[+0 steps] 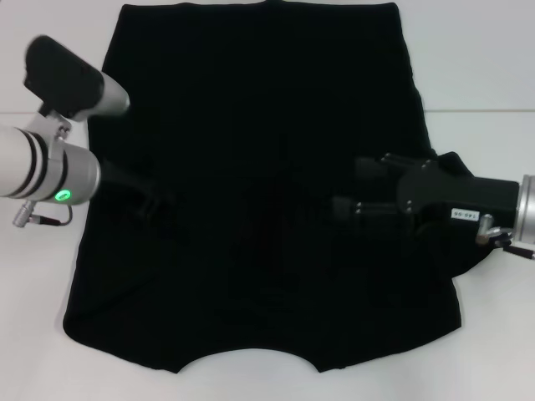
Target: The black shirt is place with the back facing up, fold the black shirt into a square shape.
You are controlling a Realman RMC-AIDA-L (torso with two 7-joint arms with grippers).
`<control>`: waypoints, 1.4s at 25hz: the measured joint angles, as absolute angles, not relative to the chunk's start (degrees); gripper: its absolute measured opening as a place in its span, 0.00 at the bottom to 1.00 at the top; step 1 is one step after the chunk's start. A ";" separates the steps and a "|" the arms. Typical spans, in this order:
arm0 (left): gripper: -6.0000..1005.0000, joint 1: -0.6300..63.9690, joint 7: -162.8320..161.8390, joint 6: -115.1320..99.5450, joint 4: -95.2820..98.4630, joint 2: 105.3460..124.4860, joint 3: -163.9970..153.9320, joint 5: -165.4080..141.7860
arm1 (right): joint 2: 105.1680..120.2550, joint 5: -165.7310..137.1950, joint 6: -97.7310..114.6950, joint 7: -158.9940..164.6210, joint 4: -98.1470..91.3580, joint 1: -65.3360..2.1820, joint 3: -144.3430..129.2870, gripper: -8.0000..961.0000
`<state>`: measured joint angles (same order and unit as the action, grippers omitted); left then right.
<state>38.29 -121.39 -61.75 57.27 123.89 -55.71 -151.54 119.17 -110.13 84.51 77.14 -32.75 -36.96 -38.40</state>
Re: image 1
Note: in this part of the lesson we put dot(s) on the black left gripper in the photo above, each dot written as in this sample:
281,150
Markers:
125,181

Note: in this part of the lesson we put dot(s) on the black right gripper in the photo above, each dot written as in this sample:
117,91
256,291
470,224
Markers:
434,192

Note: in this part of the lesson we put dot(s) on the black t-shirt with FREE print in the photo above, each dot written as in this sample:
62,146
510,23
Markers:
267,83

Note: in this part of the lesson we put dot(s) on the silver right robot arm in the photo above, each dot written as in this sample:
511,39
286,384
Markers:
526,211

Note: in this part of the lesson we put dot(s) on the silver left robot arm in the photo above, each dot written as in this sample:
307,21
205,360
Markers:
42,167

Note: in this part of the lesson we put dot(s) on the silver black wrist camera box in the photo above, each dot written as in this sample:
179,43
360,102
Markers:
62,79

